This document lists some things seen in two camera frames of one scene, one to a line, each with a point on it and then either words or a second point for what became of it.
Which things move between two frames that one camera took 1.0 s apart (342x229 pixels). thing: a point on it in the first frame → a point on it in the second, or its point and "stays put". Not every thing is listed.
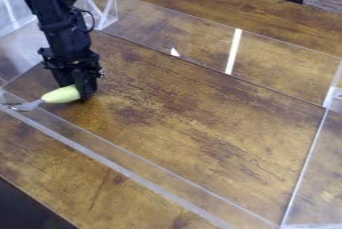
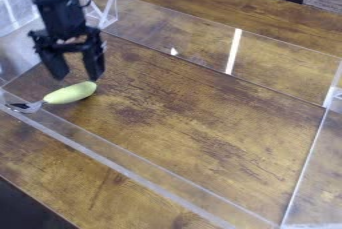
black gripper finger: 85,79 → 96,62
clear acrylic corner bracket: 108,16 stays put
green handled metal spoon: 66,93 stays put
